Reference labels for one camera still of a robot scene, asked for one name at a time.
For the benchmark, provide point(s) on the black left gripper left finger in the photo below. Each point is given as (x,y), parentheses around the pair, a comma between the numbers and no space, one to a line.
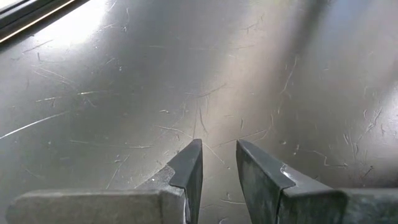
(177,199)

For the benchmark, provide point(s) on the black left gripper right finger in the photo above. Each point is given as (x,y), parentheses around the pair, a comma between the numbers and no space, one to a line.
(280,202)

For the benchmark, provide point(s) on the black table frame rail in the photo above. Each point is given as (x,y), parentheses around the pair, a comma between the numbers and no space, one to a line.
(28,17)

